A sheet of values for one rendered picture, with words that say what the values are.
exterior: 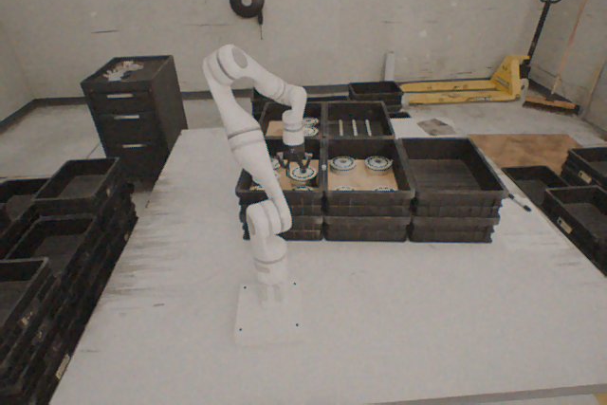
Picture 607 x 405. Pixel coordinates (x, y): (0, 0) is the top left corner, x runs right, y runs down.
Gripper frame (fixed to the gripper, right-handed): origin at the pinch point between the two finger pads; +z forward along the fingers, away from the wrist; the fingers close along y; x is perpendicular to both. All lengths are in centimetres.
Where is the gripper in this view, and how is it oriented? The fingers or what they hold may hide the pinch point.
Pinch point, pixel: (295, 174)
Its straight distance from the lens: 143.6
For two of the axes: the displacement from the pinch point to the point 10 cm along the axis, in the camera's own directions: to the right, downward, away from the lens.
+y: 9.9, 0.4, -1.1
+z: 0.3, 8.5, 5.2
